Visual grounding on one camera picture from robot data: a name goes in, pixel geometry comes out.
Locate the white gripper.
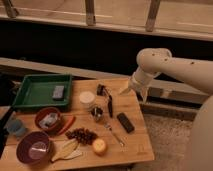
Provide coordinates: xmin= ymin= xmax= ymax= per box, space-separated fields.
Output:
xmin=119 ymin=71 xmax=152 ymax=102

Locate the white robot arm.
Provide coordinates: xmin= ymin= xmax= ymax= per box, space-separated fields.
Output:
xmin=120 ymin=48 xmax=213 ymax=171

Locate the blue plastic cup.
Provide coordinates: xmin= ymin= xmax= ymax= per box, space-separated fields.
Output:
xmin=6 ymin=119 xmax=27 ymax=137

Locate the black rectangular block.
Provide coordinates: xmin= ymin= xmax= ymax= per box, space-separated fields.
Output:
xmin=117 ymin=113 xmax=135 ymax=133

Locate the black binder clip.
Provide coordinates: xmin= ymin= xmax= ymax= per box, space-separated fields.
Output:
xmin=96 ymin=84 xmax=105 ymax=96

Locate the yellow round fruit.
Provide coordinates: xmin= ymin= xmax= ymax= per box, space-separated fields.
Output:
xmin=92 ymin=138 xmax=107 ymax=156

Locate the bunch of dark grapes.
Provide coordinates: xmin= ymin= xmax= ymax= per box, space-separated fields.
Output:
xmin=65 ymin=128 xmax=98 ymax=145

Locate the red chili pepper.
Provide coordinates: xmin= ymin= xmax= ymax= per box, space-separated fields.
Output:
xmin=56 ymin=116 xmax=76 ymax=135

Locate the grey sponge block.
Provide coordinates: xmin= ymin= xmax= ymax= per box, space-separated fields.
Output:
xmin=52 ymin=85 xmax=65 ymax=100

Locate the wooden spatula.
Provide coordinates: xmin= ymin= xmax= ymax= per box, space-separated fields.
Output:
xmin=51 ymin=139 xmax=78 ymax=162

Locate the crumpled foil wrapper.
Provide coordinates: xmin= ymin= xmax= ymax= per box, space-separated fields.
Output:
xmin=39 ymin=113 xmax=58 ymax=129

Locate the red bowl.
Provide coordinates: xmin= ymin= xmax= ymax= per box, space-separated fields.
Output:
xmin=35 ymin=107 xmax=63 ymax=135

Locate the green plastic tray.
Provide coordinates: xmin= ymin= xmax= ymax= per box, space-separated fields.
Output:
xmin=13 ymin=74 xmax=72 ymax=110

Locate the purple bowl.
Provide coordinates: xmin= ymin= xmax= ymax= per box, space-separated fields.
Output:
xmin=16 ymin=131 xmax=51 ymax=165

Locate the black tripod leg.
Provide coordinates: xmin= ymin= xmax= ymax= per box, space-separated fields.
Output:
xmin=0 ymin=107 xmax=14 ymax=158

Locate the black handled knife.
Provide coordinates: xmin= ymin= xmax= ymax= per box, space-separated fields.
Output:
xmin=106 ymin=91 xmax=113 ymax=118

